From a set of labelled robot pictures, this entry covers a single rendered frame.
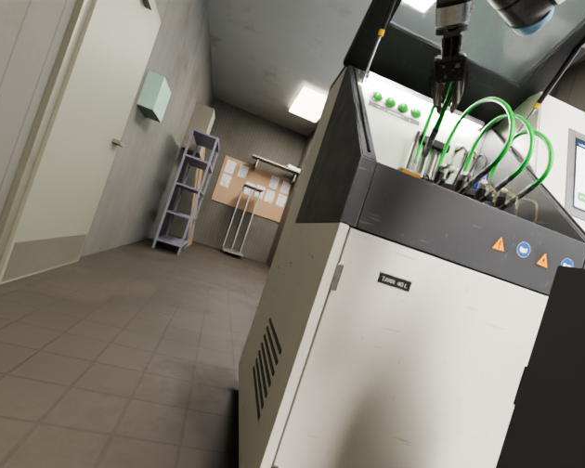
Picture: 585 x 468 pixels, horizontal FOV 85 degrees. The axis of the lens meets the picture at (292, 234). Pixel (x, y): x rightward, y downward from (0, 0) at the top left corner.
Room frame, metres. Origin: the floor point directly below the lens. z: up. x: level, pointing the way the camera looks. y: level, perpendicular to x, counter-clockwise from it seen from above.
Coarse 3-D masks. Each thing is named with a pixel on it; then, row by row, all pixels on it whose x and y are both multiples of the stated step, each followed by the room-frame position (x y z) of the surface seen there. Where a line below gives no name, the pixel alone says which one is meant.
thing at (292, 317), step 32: (320, 224) 0.88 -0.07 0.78; (288, 256) 1.20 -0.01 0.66; (320, 256) 0.78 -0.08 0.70; (288, 288) 1.03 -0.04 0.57; (320, 288) 0.72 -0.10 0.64; (288, 320) 0.89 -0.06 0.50; (256, 352) 1.20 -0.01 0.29; (288, 352) 0.79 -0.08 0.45; (256, 384) 1.02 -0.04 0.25; (288, 384) 0.72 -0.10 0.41; (256, 416) 0.89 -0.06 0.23; (256, 448) 0.79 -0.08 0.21
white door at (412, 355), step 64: (384, 256) 0.74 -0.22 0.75; (320, 320) 0.73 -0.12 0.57; (384, 320) 0.75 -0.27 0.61; (448, 320) 0.78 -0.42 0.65; (512, 320) 0.81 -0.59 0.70; (320, 384) 0.74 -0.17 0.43; (384, 384) 0.76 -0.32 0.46; (448, 384) 0.79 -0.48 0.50; (512, 384) 0.82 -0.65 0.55; (320, 448) 0.74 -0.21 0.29; (384, 448) 0.77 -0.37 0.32; (448, 448) 0.80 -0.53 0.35
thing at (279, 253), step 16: (336, 80) 1.44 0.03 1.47; (336, 96) 1.30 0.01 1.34; (320, 128) 1.43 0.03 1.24; (320, 144) 1.30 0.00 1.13; (304, 176) 1.45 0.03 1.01; (304, 192) 1.31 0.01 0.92; (288, 224) 1.45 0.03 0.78; (288, 240) 1.31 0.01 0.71; (272, 272) 1.45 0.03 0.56; (272, 288) 1.31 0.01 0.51; (256, 320) 1.44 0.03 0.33; (256, 336) 1.31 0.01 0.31; (240, 368) 1.45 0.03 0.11; (240, 384) 1.31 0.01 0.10
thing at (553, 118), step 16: (528, 112) 1.22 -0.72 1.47; (544, 112) 1.18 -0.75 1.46; (560, 112) 1.20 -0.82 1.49; (576, 112) 1.22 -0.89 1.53; (496, 128) 1.37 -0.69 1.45; (544, 128) 1.16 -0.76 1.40; (560, 128) 1.18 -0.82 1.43; (576, 128) 1.20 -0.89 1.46; (512, 144) 1.26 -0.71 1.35; (528, 144) 1.18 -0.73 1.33; (544, 144) 1.15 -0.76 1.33; (560, 144) 1.17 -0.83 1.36; (544, 160) 1.13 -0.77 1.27; (560, 160) 1.15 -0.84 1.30; (560, 176) 1.14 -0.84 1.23; (560, 192) 1.12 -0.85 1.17
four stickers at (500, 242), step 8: (496, 240) 0.79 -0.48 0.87; (504, 240) 0.79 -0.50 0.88; (520, 240) 0.80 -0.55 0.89; (496, 248) 0.79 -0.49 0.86; (504, 248) 0.79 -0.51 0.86; (520, 248) 0.80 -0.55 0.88; (528, 248) 0.80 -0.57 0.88; (520, 256) 0.80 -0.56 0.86; (544, 256) 0.81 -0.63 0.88; (536, 264) 0.81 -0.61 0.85; (544, 264) 0.81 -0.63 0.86; (568, 264) 0.83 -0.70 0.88
